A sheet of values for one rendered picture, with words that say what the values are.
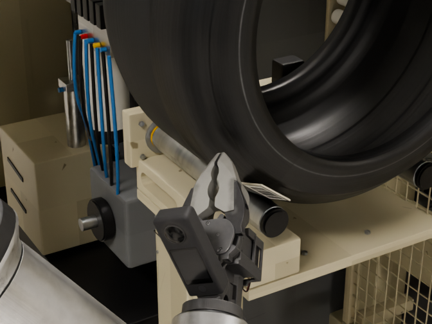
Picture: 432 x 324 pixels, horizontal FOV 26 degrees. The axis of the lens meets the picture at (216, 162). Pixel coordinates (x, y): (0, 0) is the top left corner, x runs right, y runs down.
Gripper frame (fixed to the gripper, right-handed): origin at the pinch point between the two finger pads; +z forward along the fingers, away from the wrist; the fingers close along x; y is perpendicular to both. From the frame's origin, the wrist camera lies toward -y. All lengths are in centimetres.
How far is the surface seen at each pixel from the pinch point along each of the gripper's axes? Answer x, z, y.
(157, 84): -6.8, 9.3, -5.5
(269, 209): -0.8, 0.8, 16.4
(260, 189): 0.6, 0.8, 10.7
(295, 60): -6, 38, 33
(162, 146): -23.6, 17.7, 21.7
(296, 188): 4.1, 2.2, 14.4
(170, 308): -44, 6, 61
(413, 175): 13.8, 12.8, 34.9
